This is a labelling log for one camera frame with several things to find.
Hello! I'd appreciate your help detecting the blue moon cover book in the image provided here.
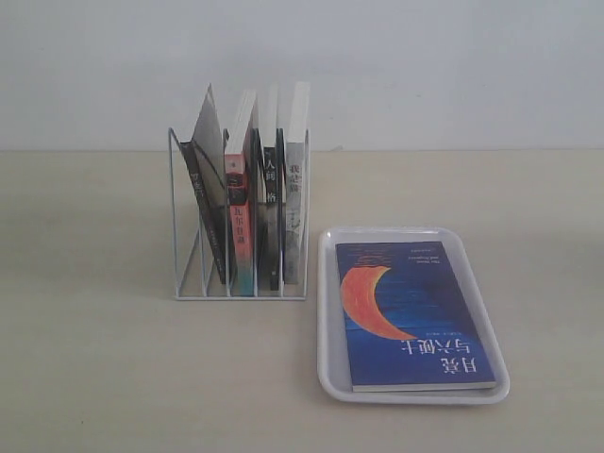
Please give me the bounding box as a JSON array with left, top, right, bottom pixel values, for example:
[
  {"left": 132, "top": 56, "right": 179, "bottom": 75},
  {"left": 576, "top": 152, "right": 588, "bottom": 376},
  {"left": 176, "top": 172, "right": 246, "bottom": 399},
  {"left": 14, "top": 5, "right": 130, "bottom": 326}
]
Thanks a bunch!
[{"left": 335, "top": 241, "right": 496, "bottom": 393}]

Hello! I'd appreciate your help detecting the black spine book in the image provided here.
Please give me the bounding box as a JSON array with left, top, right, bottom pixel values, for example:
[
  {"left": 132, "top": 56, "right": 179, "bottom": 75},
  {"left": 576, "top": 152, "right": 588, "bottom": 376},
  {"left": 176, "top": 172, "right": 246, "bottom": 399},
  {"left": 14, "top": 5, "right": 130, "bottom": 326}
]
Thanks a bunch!
[{"left": 257, "top": 83, "right": 286, "bottom": 291}]

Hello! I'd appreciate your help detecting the white grey spine book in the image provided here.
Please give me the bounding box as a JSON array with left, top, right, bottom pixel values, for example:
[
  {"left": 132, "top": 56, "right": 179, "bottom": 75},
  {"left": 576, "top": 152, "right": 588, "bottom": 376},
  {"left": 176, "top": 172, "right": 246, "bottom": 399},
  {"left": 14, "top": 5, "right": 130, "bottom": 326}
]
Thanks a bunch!
[{"left": 283, "top": 82, "right": 310, "bottom": 284}]

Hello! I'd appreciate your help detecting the pink teal spine book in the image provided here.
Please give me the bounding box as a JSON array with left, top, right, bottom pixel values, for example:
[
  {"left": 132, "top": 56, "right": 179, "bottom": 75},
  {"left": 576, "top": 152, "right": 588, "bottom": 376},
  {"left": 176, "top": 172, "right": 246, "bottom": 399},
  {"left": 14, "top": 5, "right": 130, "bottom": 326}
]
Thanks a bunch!
[{"left": 224, "top": 90, "right": 257, "bottom": 296}]

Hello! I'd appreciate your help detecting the dark brown book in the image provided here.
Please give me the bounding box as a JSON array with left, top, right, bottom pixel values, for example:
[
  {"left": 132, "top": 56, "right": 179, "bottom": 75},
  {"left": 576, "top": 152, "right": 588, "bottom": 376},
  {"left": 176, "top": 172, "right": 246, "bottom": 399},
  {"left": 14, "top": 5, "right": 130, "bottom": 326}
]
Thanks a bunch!
[{"left": 179, "top": 84, "right": 227, "bottom": 284}]

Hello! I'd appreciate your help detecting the white plastic tray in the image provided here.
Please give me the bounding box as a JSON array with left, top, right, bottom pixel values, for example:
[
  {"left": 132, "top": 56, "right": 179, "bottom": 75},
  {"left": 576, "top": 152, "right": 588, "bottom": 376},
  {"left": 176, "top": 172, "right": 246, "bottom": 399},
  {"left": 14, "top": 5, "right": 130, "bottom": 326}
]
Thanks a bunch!
[{"left": 317, "top": 226, "right": 510, "bottom": 406}]

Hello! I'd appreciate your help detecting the white wire book rack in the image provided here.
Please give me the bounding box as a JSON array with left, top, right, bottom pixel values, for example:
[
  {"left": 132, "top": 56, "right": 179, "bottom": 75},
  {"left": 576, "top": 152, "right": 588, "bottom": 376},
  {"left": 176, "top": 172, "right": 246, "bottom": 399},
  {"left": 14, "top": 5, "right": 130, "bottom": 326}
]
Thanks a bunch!
[{"left": 166, "top": 125, "right": 310, "bottom": 301}]

